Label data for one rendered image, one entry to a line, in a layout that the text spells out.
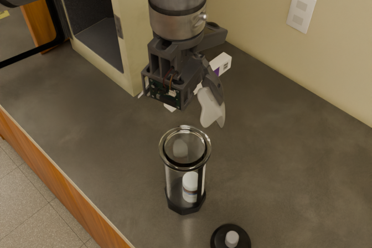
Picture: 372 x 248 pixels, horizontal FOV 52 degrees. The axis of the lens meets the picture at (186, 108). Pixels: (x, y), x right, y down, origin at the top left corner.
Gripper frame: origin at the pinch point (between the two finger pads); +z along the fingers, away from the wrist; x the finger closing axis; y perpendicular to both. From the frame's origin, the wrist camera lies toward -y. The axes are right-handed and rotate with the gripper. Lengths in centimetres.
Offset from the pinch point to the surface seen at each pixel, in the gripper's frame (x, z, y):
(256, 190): 14.8, 34.6, -10.1
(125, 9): -29.7, 3.5, -22.8
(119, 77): -36, 30, -23
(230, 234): 14.4, 28.0, 6.0
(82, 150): -31.5, 34.5, 2.1
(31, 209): -88, 128, 4
